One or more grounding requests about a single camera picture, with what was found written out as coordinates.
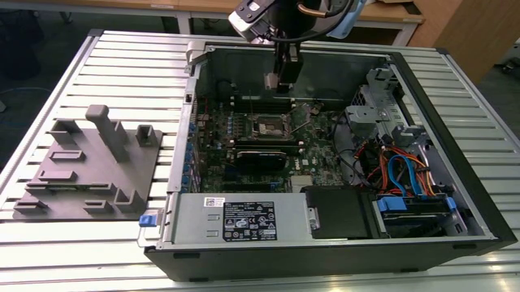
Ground CPU with silver top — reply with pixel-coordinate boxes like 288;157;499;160
264;72;283;91

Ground metal socket cover frame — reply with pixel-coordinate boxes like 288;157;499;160
287;103;315;135

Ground CPU socket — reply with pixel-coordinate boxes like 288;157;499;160
251;113;295;138

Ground RAM slot with white latch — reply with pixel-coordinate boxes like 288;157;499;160
235;141;307;146

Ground metal drive cage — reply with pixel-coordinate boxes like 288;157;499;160
344;68;435;159

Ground RAM stick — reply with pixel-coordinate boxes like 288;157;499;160
236;147;303;153

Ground green motherboard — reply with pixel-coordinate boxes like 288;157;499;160
194;99;357;195

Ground graphics card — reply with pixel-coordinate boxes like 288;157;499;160
233;149;289;175

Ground brown cardboard box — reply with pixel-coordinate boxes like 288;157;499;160
376;0;422;15

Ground silver chipset heatsink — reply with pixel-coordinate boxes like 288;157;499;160
289;174;317;187

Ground black drive box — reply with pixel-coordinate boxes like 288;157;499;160
303;185;386;241

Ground wooden cabinet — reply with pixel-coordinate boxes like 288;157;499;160
418;0;520;85

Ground hard disk in blue carrier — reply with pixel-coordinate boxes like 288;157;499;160
376;194;459;240

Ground grey power supply unit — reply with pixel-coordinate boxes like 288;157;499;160
157;192;323;245

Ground chair base with casters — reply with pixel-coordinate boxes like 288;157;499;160
502;42;520;74

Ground grey parts rack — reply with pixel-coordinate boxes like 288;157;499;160
13;104;165;220

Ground black PC case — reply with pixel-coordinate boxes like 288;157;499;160
137;38;519;282

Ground black camera cable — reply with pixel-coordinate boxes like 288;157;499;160
267;27;331;44

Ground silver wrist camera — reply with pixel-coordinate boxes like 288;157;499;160
228;0;279;41

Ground wooden desk with white frame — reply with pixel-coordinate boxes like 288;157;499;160
161;0;426;46
35;0;192;34

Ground blue data cable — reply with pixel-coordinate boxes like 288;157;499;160
387;154;426;200

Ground orange red power wires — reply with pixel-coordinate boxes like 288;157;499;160
357;142;451;197

